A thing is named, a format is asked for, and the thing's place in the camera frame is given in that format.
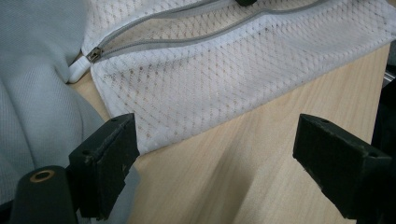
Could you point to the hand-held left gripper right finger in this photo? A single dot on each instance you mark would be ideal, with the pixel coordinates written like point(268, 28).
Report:
point(342, 168)

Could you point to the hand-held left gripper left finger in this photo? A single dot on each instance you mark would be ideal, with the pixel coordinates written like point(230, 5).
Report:
point(102, 161)

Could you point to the light blue cloth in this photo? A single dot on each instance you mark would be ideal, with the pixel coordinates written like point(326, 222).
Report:
point(37, 109)

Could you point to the white mesh laundry bag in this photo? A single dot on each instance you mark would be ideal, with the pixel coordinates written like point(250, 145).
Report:
point(202, 87)

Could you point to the aluminium floor rail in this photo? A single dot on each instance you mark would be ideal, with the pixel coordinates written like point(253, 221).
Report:
point(390, 79)

